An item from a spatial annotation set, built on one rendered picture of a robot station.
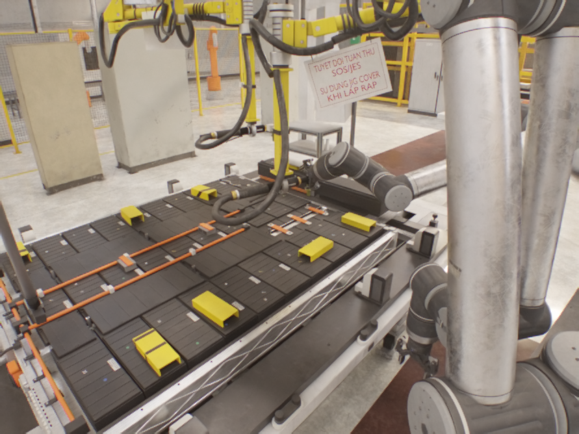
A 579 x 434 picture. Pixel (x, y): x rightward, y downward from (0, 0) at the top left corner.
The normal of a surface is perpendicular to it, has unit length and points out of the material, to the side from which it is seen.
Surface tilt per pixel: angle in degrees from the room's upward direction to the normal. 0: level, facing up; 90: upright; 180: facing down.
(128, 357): 0
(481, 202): 75
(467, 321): 80
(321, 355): 0
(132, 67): 90
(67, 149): 90
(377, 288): 90
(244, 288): 0
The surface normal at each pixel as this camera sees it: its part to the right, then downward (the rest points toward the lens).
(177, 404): 0.74, 0.30
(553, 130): -0.55, 0.26
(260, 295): 0.00, -0.90
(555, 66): -0.72, 0.22
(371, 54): -0.11, 0.44
